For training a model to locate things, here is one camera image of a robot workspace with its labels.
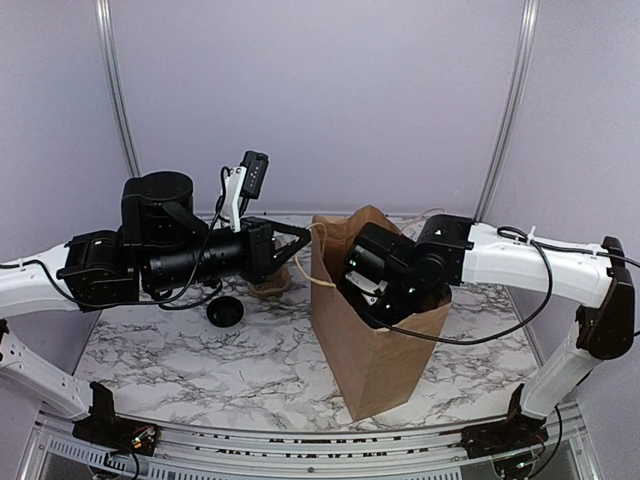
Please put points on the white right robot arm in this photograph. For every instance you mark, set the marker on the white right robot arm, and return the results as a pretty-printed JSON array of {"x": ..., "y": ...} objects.
[{"x": 595, "y": 276}]

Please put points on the brown cardboard cup carrier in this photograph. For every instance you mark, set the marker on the brown cardboard cup carrier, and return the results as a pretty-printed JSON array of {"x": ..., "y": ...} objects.
[{"x": 274, "y": 285}]

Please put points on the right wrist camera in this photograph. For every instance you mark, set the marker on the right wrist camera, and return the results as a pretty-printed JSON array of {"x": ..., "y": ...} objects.
[{"x": 376, "y": 258}]

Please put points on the aluminium front rail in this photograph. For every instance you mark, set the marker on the aluminium front rail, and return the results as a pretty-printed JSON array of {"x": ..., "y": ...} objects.
[{"x": 190, "y": 452}]

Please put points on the brown paper takeout bag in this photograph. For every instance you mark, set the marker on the brown paper takeout bag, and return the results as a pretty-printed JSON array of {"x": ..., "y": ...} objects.
[{"x": 376, "y": 369}]

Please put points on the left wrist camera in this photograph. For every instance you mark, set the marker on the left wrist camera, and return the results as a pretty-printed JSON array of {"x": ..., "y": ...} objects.
[{"x": 161, "y": 210}]

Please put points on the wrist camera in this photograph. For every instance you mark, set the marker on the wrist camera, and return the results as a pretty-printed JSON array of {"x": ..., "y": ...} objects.
[
  {"x": 161, "y": 210},
  {"x": 376, "y": 258}
]

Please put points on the black plastic cup lid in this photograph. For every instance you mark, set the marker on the black plastic cup lid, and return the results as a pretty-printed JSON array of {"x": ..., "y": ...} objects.
[{"x": 225, "y": 312}]

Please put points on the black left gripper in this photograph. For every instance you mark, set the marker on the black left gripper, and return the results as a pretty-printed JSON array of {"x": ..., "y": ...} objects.
[{"x": 262, "y": 259}]

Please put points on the left aluminium frame post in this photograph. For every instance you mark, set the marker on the left aluminium frame post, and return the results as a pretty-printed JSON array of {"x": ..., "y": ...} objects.
[{"x": 114, "y": 83}]

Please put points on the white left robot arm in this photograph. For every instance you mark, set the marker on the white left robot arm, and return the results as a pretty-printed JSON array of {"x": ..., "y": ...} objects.
[{"x": 101, "y": 270}]

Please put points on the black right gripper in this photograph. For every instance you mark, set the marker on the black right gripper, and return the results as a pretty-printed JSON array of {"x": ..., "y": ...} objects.
[{"x": 366, "y": 313}]

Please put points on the right aluminium frame post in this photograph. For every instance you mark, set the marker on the right aluminium frame post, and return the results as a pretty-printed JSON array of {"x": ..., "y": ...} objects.
[{"x": 515, "y": 92}]

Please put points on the aluminium frame post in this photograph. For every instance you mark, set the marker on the aluminium frame post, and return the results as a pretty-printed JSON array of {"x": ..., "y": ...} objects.
[
  {"x": 114, "y": 83},
  {"x": 515, "y": 92}
]

